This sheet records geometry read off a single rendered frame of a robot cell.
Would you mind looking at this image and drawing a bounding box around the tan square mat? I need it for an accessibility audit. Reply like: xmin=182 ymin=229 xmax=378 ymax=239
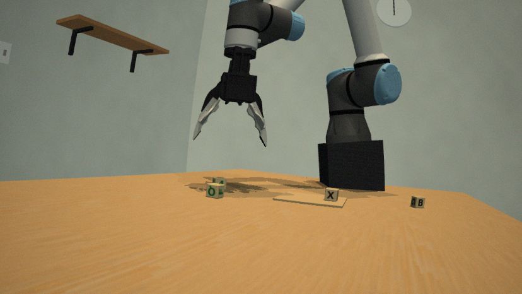
xmin=273 ymin=191 xmax=347 ymax=208

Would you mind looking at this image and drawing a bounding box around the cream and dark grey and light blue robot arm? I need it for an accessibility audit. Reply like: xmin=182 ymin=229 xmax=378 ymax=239
xmin=224 ymin=0 xmax=402 ymax=143

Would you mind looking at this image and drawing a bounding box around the beige letter block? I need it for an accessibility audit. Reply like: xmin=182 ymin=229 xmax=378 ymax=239
xmin=212 ymin=177 xmax=227 ymax=190
xmin=324 ymin=187 xmax=339 ymax=202
xmin=410 ymin=196 xmax=426 ymax=208
xmin=206 ymin=183 xmax=224 ymax=199

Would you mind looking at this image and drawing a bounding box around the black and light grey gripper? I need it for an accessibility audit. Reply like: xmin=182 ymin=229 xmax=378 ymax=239
xmin=193 ymin=46 xmax=267 ymax=147

